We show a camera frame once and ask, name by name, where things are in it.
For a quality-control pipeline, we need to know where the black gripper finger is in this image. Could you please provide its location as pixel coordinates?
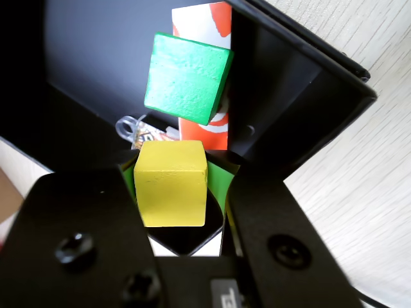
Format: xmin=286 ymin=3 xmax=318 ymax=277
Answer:
xmin=0 ymin=162 xmax=170 ymax=308
xmin=205 ymin=150 xmax=365 ymax=308

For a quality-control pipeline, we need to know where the yellow wooden cube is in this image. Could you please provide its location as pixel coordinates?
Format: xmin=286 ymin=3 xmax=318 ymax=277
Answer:
xmin=133 ymin=140 xmax=209 ymax=228

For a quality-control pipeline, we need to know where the green wooden cube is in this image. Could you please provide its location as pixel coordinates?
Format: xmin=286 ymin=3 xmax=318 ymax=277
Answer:
xmin=143 ymin=31 xmax=234 ymax=126

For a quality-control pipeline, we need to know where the orange white snack box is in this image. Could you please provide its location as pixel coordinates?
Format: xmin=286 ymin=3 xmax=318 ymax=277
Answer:
xmin=171 ymin=1 xmax=232 ymax=151

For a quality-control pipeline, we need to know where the black cardboard box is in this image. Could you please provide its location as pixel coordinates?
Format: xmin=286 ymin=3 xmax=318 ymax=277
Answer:
xmin=0 ymin=0 xmax=378 ymax=257

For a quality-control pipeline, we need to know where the colourful clear plastic packet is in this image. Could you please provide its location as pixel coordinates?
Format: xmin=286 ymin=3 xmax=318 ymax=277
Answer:
xmin=115 ymin=115 xmax=180 ymax=150

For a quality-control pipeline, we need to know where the black power cable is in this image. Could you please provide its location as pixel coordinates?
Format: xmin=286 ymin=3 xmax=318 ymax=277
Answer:
xmin=348 ymin=284 xmax=389 ymax=308

